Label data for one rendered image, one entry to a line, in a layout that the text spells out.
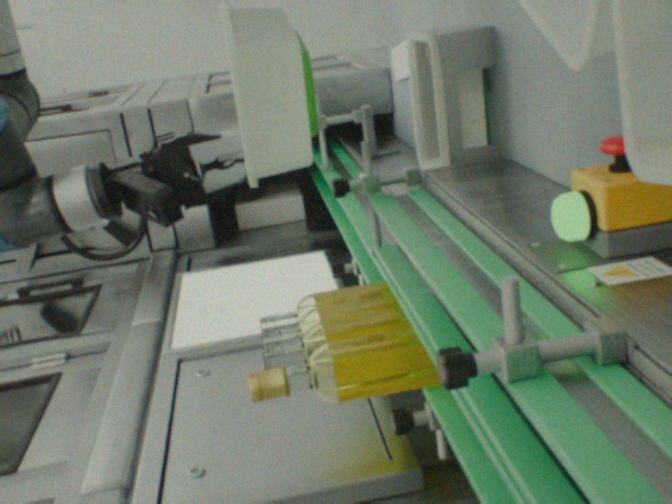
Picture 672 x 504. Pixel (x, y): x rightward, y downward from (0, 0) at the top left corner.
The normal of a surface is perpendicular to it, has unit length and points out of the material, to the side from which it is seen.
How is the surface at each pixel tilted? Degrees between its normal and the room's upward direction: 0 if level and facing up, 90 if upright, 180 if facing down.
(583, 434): 90
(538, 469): 90
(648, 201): 90
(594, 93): 0
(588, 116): 0
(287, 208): 90
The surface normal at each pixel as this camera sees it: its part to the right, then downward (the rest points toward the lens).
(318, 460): -0.14, -0.94
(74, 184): -0.08, -0.30
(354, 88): 0.13, 0.29
